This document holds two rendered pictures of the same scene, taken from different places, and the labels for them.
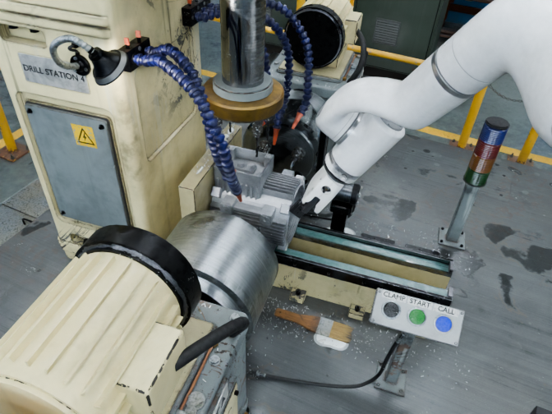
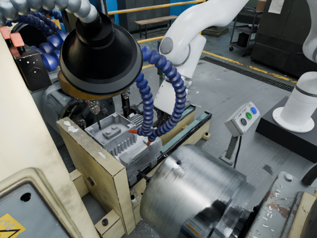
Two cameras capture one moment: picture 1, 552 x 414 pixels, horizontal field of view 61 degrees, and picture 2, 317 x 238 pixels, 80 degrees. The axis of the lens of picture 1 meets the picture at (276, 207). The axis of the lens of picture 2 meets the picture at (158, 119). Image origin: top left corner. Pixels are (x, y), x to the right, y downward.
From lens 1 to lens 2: 0.79 m
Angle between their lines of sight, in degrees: 48
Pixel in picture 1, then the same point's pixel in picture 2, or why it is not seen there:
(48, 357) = not seen: outside the picture
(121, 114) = (52, 154)
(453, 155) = not seen: hidden behind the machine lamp
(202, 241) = (203, 174)
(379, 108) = (219, 17)
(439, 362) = (223, 138)
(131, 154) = (73, 191)
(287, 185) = (141, 120)
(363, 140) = (196, 51)
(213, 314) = (285, 190)
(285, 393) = not seen: hidden behind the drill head
